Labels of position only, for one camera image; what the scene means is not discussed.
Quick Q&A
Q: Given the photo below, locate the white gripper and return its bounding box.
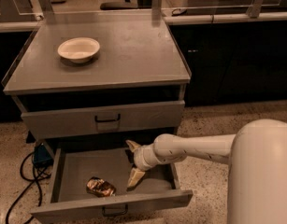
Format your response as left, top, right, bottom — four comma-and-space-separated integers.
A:
126, 140, 161, 189

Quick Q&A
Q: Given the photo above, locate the orange soda can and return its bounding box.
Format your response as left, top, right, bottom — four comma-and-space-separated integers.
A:
86, 176, 116, 197

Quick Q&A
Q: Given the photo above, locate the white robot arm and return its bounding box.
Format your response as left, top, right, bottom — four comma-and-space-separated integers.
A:
126, 119, 287, 224

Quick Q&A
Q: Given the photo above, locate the open lower grey drawer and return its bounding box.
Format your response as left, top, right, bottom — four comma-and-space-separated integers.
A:
31, 145, 193, 224

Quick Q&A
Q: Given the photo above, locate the closed upper grey drawer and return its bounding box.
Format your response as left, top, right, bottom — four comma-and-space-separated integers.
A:
22, 100, 185, 139

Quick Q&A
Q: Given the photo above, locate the grey drawer cabinet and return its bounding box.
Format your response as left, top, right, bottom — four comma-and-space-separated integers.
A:
1, 9, 193, 147

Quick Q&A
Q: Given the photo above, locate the blue power box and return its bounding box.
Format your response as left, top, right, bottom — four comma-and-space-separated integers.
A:
32, 144, 53, 168

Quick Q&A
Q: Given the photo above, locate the white bowl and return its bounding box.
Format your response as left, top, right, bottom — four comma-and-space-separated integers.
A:
57, 37, 100, 63

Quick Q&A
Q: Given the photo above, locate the dark low cabinet right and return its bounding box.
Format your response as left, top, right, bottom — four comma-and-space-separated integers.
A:
170, 21, 287, 106

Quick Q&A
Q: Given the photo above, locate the black office chair base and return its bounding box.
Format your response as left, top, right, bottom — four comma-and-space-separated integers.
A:
100, 0, 137, 10

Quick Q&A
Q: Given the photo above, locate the black lower drawer handle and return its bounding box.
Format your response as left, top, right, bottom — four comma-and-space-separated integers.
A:
102, 204, 128, 217

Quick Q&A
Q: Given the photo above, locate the black drawer handle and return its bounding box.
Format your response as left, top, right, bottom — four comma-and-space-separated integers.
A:
94, 113, 121, 123
102, 204, 128, 217

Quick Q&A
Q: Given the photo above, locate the black upper drawer handle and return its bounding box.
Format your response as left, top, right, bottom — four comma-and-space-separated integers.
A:
94, 113, 121, 123

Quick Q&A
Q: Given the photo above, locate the black floor cable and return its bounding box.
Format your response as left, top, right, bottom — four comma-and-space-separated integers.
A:
5, 151, 52, 224

